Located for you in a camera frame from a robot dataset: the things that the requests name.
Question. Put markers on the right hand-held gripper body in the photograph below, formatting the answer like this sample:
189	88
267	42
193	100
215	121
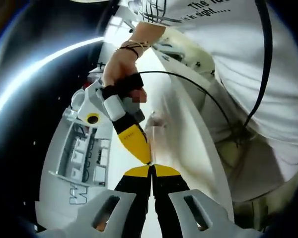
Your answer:
89	104

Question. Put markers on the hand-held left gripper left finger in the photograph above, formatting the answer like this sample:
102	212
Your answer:
129	198

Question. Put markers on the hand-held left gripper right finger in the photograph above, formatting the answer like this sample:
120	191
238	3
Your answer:
171	198

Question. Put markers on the clear resealable bag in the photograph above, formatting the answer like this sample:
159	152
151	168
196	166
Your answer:
159	122

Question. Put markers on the person's right hand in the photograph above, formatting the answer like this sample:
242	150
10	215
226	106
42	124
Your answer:
119	67

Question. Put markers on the row of white storage boxes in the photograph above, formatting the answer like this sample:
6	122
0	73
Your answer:
100	171

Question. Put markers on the long ceiling light strip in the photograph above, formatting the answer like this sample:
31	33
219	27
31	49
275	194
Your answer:
52	56

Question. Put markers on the grey metal shelving unit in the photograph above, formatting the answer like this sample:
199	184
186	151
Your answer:
62	158

